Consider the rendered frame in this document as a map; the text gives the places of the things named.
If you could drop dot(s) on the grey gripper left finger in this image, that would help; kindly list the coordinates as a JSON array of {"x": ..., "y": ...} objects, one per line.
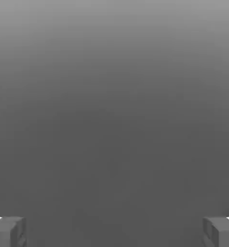
[{"x": 6, "y": 231}]

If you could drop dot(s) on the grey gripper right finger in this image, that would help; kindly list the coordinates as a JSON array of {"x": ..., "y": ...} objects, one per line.
[{"x": 222, "y": 231}]

